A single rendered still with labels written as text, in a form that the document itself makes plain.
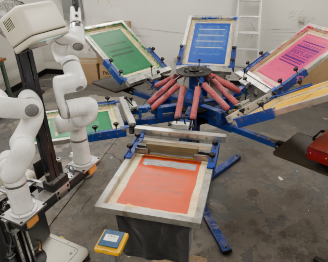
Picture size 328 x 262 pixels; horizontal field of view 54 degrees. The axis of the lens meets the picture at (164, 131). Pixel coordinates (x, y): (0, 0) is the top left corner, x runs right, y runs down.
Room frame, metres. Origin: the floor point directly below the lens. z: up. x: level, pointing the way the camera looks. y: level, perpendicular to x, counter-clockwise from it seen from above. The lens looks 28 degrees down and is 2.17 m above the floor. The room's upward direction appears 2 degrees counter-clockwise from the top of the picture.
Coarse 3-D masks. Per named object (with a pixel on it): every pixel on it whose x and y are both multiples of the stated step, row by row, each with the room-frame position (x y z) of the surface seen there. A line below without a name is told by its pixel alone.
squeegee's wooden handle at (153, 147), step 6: (150, 144) 1.89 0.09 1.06; (156, 144) 1.88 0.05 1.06; (162, 144) 1.88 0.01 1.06; (168, 144) 1.88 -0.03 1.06; (150, 150) 1.89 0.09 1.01; (156, 150) 1.88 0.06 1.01; (162, 150) 1.87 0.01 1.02; (168, 150) 1.86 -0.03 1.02; (174, 150) 1.85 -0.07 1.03; (180, 150) 1.84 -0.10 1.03; (186, 150) 1.82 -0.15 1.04; (192, 150) 1.81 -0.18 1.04; (192, 156) 1.81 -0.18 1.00
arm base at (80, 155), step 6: (72, 144) 1.54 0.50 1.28; (78, 144) 1.53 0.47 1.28; (84, 144) 1.55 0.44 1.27; (72, 150) 1.55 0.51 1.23; (78, 150) 1.53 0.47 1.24; (84, 150) 1.54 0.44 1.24; (72, 156) 1.57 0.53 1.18; (78, 156) 1.53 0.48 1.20; (84, 156) 1.54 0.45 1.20; (90, 156) 1.58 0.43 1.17; (72, 162) 1.56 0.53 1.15; (78, 162) 1.53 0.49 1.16; (84, 162) 1.53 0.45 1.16; (90, 162) 1.56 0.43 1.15
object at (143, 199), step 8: (168, 160) 1.84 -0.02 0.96; (136, 168) 1.75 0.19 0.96; (144, 168) 1.75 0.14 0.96; (152, 168) 1.75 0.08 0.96; (160, 168) 1.75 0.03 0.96; (136, 176) 1.67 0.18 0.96; (128, 184) 1.59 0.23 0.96; (128, 192) 1.51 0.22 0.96; (136, 192) 1.51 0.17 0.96; (120, 200) 1.44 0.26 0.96; (128, 200) 1.44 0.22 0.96; (136, 200) 1.44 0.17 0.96; (144, 200) 1.44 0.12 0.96; (152, 200) 1.44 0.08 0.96
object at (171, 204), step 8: (176, 160) 1.84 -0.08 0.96; (184, 160) 1.83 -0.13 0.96; (192, 160) 1.83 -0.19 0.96; (168, 168) 1.74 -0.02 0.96; (176, 168) 1.74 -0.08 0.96; (192, 176) 1.65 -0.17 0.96; (192, 184) 1.57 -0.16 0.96; (184, 192) 1.50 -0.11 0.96; (192, 192) 1.49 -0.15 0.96; (160, 200) 1.43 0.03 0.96; (168, 200) 1.43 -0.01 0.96; (176, 200) 1.43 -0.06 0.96; (184, 200) 1.43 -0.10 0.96; (152, 208) 1.37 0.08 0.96; (160, 208) 1.36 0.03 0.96; (168, 208) 1.36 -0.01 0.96; (176, 208) 1.36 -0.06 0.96; (184, 208) 1.36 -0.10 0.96
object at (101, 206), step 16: (176, 144) 2.01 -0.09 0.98; (192, 144) 1.99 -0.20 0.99; (208, 144) 1.98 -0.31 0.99; (128, 160) 1.80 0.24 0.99; (208, 176) 1.60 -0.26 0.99; (112, 192) 1.51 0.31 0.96; (96, 208) 1.36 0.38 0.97; (112, 208) 1.34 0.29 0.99; (128, 208) 1.33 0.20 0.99; (176, 224) 1.24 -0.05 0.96; (192, 224) 1.22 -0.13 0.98
